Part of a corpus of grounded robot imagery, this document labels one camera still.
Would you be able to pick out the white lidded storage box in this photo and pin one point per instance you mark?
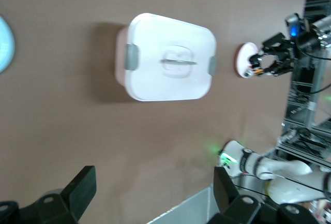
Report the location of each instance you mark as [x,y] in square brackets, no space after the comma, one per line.
[165,40]

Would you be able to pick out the pink round plate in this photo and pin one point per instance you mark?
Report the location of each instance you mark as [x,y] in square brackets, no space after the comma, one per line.
[243,56]

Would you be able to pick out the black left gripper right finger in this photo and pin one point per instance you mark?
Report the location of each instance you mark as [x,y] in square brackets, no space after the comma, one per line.
[227,198]

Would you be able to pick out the aluminium profile frame rack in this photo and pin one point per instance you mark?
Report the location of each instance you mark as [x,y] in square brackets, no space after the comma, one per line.
[310,120]

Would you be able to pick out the light blue round plate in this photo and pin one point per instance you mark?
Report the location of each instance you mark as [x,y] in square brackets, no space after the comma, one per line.
[5,45]

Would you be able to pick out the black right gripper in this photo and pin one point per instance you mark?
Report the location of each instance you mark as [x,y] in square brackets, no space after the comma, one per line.
[288,57]

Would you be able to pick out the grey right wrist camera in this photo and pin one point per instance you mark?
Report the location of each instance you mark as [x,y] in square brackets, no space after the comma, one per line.
[294,26]

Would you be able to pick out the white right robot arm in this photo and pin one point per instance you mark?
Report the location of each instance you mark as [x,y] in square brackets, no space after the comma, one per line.
[284,168]

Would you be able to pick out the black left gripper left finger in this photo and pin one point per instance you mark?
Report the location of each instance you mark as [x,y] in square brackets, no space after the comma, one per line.
[77,195]

